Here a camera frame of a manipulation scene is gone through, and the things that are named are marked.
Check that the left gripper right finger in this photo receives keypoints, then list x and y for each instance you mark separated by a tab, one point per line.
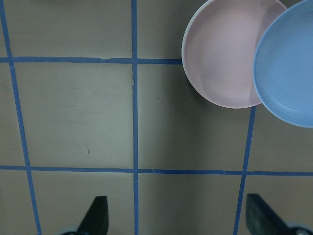
261	219

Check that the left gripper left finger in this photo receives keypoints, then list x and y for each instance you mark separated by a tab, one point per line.
95	221

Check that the blue plate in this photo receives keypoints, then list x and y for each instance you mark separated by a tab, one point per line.
283	66

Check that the pink plate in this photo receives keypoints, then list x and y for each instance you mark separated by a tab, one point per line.
234	30

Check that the white plate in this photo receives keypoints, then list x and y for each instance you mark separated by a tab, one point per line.
192	46

